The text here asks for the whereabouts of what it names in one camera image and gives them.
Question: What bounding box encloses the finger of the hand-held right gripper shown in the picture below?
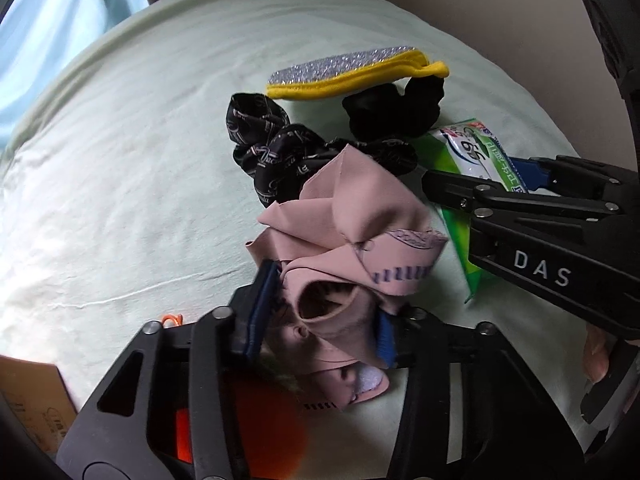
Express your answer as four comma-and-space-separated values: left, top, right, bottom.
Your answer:
510, 156, 640, 202
421, 169, 628, 223

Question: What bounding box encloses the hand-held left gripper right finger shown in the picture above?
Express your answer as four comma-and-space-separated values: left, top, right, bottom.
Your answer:
372, 307, 587, 480

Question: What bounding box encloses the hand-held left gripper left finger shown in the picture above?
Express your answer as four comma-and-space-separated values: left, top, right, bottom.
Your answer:
56, 259, 287, 480

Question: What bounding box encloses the green wet wipes packet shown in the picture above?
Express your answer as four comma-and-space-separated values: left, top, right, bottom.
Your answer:
424, 119, 531, 306

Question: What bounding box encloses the pink cloth garment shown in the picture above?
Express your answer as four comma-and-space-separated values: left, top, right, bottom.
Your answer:
245, 142, 449, 407

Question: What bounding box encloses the person's right hand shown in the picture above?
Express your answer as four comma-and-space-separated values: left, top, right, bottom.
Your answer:
582, 324, 620, 384

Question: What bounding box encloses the plain black scrunchie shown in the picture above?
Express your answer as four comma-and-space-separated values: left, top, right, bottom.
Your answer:
342, 76, 446, 142

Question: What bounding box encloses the black printed scrunchie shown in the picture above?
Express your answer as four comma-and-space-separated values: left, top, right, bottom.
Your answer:
225, 92, 419, 209

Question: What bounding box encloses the pale green bed sheet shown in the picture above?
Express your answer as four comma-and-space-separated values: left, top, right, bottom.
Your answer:
0, 0, 603, 463

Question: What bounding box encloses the yellow sponge with silver glitter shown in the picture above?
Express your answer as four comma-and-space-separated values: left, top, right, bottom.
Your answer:
265, 46, 450, 100

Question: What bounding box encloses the brown cardboard box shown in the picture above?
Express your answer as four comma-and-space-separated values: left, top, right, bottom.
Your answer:
0, 355, 79, 457

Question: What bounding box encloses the light blue curtain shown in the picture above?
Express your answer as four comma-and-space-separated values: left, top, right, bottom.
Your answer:
0, 0, 152, 128

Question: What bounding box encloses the black plastic frame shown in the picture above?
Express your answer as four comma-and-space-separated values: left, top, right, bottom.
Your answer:
570, 0, 640, 171

